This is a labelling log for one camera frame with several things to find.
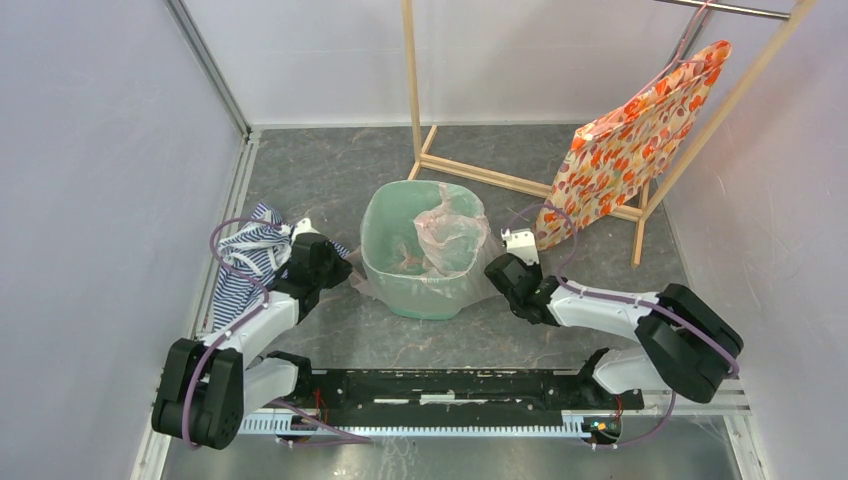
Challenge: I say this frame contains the pink translucent trash bag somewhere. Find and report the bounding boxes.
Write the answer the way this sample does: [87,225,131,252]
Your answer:
[347,180,508,316]

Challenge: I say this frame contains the green plastic trash bin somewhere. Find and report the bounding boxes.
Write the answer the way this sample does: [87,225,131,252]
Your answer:
[360,180,488,321]

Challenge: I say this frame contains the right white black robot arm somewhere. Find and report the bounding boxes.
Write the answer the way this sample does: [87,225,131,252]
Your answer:
[485,254,744,408]

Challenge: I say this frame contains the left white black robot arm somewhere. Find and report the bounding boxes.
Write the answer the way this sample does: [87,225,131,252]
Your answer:
[151,231,352,450]

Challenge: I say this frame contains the blue white striped cloth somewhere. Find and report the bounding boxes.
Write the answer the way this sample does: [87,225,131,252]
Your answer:
[211,203,350,332]

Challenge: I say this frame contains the floral orange hanging bag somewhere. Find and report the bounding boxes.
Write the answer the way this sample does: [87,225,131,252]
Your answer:
[534,40,732,250]

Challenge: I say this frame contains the metal hanging rod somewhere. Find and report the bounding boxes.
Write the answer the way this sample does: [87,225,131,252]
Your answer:
[656,0,791,21]

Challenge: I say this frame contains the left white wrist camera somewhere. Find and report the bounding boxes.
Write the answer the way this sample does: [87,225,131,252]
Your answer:
[279,218,325,248]

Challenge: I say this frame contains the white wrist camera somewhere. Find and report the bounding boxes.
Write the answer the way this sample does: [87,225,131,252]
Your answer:
[279,218,325,248]
[501,228,540,266]

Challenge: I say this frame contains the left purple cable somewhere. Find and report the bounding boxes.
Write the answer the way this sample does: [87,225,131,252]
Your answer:
[180,217,293,450]

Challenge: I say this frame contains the wooden clothes rack frame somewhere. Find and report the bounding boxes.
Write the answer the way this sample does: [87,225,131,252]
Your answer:
[399,0,816,268]

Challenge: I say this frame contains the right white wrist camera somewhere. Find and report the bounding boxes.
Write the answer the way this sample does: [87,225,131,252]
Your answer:
[501,228,540,266]

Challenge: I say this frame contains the metal corner post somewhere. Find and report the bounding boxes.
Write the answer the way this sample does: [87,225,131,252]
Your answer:
[164,0,252,137]

